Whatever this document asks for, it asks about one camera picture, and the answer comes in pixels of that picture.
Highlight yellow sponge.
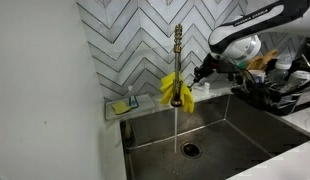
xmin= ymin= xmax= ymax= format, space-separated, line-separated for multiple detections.
xmin=110 ymin=100 xmax=132 ymax=116

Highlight wooden utensils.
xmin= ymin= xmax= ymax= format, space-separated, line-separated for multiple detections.
xmin=246 ymin=48 xmax=280 ymax=71

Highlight yellow rubber glove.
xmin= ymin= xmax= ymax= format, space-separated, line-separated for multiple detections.
xmin=159 ymin=71 xmax=196 ymax=114

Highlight small clear countertop cap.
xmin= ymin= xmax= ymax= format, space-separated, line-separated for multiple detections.
xmin=201 ymin=81 xmax=211 ymax=95

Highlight round sink drain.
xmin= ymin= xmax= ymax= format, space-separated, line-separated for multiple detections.
xmin=180 ymin=141 xmax=203 ymax=160

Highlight black dish rack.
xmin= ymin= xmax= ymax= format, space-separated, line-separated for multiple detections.
xmin=230 ymin=42 xmax=310 ymax=117

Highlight clear baby bottle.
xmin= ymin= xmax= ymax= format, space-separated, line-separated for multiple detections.
xmin=273 ymin=54 xmax=295 ymax=86

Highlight gold tap handle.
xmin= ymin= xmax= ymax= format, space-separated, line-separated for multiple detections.
xmin=186 ymin=79 xmax=196 ymax=93

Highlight white sponge tray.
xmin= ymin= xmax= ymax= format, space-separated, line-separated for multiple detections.
xmin=105 ymin=93 xmax=157 ymax=121

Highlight stainless steel sink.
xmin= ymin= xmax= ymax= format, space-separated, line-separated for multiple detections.
xmin=119 ymin=94 xmax=310 ymax=180

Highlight metal sink sponge holder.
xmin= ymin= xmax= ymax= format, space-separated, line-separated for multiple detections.
xmin=122 ymin=119 xmax=136 ymax=150

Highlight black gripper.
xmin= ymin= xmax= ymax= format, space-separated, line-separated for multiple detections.
xmin=192 ymin=52 xmax=242 ymax=85

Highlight white lidded cup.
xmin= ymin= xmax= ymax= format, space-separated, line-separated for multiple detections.
xmin=287 ymin=69 xmax=310 ymax=91

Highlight gold tap spout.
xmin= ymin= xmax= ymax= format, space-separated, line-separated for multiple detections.
xmin=170 ymin=23 xmax=185 ymax=108

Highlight water stream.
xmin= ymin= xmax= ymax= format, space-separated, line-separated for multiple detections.
xmin=173 ymin=106 xmax=180 ymax=154

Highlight blue dish scrubber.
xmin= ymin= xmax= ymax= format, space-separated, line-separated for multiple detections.
xmin=128 ymin=95 xmax=140 ymax=110

